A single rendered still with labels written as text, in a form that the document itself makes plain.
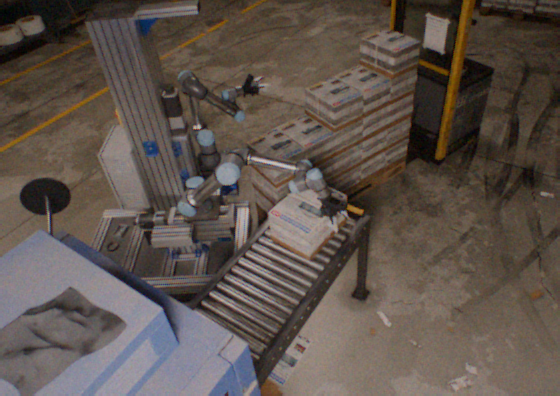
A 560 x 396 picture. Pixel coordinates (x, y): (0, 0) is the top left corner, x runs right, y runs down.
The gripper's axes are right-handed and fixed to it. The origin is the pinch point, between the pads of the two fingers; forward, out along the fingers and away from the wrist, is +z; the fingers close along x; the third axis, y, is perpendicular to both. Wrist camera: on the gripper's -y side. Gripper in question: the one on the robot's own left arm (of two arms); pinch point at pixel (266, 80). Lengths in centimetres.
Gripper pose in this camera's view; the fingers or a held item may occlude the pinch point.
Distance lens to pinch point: 330.8
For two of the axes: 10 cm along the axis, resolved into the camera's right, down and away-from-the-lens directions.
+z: 8.9, -3.4, 2.9
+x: 4.5, 6.6, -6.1
